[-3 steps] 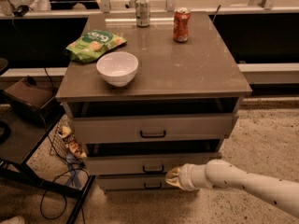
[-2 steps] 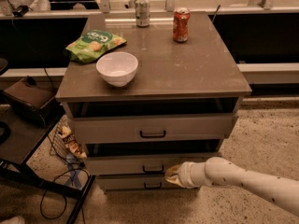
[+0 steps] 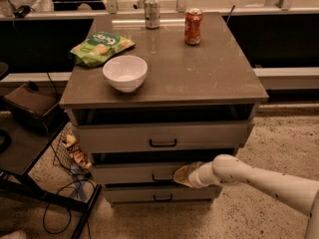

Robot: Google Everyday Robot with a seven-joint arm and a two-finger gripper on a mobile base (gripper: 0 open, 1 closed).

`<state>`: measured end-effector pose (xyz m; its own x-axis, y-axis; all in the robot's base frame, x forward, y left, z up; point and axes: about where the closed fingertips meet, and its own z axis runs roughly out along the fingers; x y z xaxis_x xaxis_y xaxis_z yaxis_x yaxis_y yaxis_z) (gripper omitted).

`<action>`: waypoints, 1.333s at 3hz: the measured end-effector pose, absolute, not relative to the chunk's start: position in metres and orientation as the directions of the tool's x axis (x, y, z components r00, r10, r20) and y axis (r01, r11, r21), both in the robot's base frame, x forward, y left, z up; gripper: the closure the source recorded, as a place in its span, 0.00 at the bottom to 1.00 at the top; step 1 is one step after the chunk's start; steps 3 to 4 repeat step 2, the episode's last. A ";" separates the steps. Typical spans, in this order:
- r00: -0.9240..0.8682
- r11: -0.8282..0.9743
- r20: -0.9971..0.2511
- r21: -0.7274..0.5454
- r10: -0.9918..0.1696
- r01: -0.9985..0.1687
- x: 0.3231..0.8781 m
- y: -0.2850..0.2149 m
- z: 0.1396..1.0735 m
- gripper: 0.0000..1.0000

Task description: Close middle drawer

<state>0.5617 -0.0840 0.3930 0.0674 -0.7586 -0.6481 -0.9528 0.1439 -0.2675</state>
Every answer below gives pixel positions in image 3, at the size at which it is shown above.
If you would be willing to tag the brown bag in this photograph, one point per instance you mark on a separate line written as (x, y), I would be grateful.
(34, 109)

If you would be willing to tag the silver green soda can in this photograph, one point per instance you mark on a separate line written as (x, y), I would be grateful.
(152, 13)

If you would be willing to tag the grey top drawer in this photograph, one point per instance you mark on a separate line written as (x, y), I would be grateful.
(162, 136)

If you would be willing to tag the black side table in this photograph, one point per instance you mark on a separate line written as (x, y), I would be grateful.
(23, 152)

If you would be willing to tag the grey drawer cabinet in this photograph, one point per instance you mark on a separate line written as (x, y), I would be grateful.
(209, 82)

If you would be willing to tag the orange soda can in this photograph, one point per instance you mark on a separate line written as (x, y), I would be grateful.
(193, 17)

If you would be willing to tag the snack bag in basket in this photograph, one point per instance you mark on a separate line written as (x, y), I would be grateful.
(76, 153)

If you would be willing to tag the white bowl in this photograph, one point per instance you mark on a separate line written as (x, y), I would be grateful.
(125, 73)

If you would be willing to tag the wire basket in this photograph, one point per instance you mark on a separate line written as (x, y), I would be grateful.
(62, 157)

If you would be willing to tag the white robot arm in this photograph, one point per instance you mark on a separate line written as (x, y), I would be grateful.
(299, 193)

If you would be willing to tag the green chip bag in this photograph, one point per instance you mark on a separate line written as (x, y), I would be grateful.
(98, 48)

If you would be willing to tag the grey drawer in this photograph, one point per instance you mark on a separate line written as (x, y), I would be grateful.
(127, 173)
(167, 193)
(162, 136)

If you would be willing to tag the grey bottom drawer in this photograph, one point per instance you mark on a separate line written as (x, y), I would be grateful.
(167, 193)

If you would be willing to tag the tan covered gripper body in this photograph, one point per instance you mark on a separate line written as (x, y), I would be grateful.
(196, 177)

